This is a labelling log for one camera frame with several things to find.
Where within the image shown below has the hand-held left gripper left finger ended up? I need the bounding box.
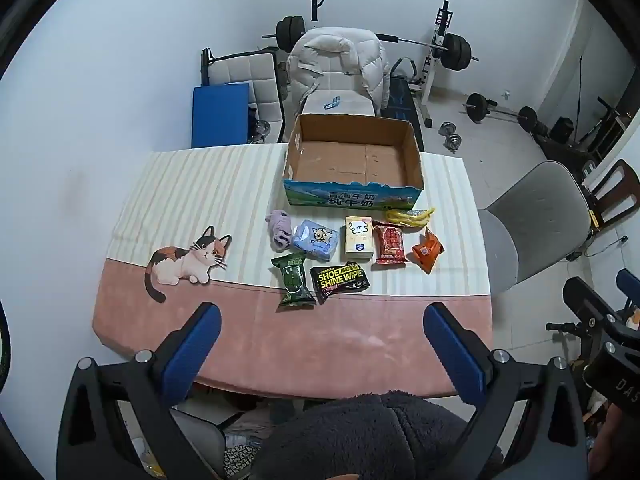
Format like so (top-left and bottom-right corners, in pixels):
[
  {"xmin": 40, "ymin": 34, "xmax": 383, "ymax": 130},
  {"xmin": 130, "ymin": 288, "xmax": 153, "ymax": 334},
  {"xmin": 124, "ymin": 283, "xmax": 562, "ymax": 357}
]
[{"xmin": 56, "ymin": 302, "xmax": 222, "ymax": 480}]

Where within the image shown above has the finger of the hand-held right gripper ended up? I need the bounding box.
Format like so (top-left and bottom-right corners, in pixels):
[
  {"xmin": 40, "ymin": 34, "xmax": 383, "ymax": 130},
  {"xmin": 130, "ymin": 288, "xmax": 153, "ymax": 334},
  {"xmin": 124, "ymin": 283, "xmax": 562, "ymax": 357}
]
[
  {"xmin": 562, "ymin": 276, "xmax": 640, "ymax": 348},
  {"xmin": 616, "ymin": 268, "xmax": 640, "ymax": 311}
]

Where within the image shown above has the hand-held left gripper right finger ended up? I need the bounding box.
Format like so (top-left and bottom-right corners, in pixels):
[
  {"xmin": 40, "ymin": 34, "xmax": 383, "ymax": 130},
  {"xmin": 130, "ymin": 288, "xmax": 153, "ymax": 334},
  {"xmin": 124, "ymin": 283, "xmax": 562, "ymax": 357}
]
[{"xmin": 423, "ymin": 302, "xmax": 588, "ymax": 480}]

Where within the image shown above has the orange snack packet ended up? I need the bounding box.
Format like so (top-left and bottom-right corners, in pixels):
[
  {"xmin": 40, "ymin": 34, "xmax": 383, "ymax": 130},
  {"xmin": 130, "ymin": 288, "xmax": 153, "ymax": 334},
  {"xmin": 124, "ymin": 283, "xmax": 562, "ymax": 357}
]
[{"xmin": 410, "ymin": 227, "xmax": 446, "ymax": 275}]

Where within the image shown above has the green snack packet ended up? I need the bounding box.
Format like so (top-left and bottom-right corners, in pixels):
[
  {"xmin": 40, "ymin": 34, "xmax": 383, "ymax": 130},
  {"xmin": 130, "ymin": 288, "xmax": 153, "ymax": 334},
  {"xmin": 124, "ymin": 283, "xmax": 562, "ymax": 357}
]
[{"xmin": 270, "ymin": 254, "xmax": 317, "ymax": 310}]

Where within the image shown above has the red snack packet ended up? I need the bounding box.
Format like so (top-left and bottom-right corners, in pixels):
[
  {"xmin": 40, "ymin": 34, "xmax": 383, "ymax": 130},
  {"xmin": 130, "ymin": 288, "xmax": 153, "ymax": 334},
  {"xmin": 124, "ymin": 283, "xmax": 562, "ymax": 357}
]
[{"xmin": 371, "ymin": 221, "xmax": 408, "ymax": 266}]

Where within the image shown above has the black wipes packet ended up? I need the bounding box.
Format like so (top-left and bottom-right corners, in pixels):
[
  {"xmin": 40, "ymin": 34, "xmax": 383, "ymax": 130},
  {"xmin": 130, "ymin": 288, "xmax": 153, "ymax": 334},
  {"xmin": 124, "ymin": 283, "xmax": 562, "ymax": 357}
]
[{"xmin": 309, "ymin": 261, "xmax": 372, "ymax": 305}]

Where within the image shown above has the purple sock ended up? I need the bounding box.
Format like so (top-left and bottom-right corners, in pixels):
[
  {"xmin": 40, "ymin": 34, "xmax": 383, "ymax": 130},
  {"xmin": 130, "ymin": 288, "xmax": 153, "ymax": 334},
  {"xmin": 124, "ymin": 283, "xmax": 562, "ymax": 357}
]
[{"xmin": 265, "ymin": 210, "xmax": 296, "ymax": 252}]

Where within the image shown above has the yellow banana-shaped packet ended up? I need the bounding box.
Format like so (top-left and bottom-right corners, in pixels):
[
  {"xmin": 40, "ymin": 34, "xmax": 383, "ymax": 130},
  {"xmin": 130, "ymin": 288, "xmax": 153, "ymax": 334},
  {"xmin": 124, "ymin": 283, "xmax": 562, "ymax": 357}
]
[{"xmin": 385, "ymin": 206, "xmax": 436, "ymax": 229}]

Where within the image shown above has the yellow white tissue pack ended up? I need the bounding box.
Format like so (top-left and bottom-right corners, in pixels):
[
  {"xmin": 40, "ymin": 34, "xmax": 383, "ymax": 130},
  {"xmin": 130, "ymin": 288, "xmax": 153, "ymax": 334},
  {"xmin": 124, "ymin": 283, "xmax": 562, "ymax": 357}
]
[{"xmin": 344, "ymin": 215, "xmax": 375, "ymax": 261}]

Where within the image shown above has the blue tissue pack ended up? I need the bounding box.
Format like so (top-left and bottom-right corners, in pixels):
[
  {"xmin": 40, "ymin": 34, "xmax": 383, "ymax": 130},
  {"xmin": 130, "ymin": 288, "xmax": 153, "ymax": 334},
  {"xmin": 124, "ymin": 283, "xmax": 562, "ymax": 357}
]
[{"xmin": 291, "ymin": 219, "xmax": 338, "ymax": 261}]

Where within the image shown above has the cardboard box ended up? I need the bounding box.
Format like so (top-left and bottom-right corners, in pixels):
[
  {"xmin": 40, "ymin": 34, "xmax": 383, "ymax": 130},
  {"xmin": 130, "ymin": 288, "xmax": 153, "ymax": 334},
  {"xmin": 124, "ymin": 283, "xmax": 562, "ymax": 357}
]
[{"xmin": 281, "ymin": 113, "xmax": 425, "ymax": 210}]

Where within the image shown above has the person's right hand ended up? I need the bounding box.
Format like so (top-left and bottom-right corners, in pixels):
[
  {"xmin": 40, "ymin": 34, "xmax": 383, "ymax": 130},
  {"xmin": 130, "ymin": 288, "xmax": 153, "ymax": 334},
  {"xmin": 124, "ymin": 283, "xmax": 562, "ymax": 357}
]
[{"xmin": 589, "ymin": 399, "xmax": 640, "ymax": 480}]

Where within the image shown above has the grey office chair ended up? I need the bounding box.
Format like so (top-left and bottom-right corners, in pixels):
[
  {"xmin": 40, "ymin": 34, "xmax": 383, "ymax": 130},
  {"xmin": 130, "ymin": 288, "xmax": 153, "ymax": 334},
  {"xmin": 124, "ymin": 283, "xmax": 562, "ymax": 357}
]
[{"xmin": 477, "ymin": 160, "xmax": 593, "ymax": 293}]

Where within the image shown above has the brown wooden chair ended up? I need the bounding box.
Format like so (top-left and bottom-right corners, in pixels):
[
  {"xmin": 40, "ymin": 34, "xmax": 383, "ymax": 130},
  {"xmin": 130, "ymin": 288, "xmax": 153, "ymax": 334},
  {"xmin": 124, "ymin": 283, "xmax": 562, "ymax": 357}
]
[{"xmin": 582, "ymin": 159, "xmax": 640, "ymax": 233}]

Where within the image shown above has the person's dark fleece clothing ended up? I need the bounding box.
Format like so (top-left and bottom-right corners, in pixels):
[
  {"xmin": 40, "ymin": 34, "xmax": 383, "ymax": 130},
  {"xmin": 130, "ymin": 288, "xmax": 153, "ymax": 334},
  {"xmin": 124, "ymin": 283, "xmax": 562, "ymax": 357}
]
[{"xmin": 250, "ymin": 392, "xmax": 506, "ymax": 480}]

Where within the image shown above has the black exercise machine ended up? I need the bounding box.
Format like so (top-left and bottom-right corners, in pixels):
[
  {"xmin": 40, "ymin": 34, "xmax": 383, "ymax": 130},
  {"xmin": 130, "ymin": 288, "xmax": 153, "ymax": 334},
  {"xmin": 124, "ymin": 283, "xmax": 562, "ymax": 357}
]
[{"xmin": 537, "ymin": 107, "xmax": 632, "ymax": 173}]

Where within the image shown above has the small black box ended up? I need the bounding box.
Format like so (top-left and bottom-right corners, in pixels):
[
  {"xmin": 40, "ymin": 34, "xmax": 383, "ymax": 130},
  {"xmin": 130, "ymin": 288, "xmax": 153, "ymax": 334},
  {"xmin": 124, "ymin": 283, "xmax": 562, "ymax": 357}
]
[{"xmin": 550, "ymin": 117, "xmax": 576, "ymax": 143}]

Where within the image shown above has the blue foam pad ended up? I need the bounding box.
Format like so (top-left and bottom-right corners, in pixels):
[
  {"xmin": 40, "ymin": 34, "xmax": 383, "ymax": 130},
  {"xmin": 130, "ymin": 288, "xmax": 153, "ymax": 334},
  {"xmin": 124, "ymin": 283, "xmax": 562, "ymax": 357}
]
[{"xmin": 191, "ymin": 83, "xmax": 251, "ymax": 149}]

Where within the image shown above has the short barbell with black plates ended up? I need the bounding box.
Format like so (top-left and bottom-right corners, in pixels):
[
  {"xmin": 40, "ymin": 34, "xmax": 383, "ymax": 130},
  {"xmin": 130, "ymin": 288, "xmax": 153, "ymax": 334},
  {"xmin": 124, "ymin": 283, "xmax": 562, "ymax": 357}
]
[{"xmin": 461, "ymin": 92, "xmax": 538, "ymax": 133}]

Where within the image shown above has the black weight bench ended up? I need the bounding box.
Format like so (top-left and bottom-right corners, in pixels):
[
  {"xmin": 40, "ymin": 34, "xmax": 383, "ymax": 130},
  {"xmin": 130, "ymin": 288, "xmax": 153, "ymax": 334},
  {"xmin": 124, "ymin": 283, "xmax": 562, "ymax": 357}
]
[{"xmin": 382, "ymin": 57, "xmax": 426, "ymax": 153}]

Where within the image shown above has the beige padded chair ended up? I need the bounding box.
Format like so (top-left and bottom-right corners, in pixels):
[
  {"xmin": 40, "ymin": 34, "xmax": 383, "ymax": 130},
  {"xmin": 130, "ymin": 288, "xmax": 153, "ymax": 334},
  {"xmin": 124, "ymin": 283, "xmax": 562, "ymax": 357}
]
[{"xmin": 300, "ymin": 91, "xmax": 377, "ymax": 117}]

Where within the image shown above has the white quilted chair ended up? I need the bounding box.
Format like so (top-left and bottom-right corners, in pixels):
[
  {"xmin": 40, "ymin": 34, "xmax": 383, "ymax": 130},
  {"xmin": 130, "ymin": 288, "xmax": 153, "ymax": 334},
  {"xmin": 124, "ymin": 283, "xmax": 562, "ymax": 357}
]
[{"xmin": 201, "ymin": 47, "xmax": 286, "ymax": 143}]

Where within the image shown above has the racked barbell with black plates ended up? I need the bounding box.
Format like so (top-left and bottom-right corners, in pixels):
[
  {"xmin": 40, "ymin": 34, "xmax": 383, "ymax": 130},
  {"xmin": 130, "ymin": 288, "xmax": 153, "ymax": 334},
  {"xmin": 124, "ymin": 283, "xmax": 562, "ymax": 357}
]
[{"xmin": 261, "ymin": 16, "xmax": 480, "ymax": 72}]

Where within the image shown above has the white puffer jacket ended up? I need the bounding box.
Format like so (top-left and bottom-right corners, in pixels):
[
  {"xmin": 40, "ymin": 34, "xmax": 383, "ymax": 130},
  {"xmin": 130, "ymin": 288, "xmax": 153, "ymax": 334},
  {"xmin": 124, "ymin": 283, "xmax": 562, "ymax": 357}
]
[{"xmin": 286, "ymin": 26, "xmax": 392, "ymax": 116}]

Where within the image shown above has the white barbell rack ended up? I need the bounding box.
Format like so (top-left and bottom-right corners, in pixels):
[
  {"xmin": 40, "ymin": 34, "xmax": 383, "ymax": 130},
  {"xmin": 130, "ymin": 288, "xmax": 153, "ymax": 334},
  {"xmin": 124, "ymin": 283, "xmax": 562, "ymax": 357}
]
[{"xmin": 306, "ymin": 0, "xmax": 451, "ymax": 128}]

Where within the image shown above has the black floor cable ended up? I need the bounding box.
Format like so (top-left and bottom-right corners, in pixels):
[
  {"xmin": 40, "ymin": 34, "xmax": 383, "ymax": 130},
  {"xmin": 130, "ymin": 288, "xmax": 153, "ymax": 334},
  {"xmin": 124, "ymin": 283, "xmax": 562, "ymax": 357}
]
[{"xmin": 585, "ymin": 235, "xmax": 629, "ymax": 259}]

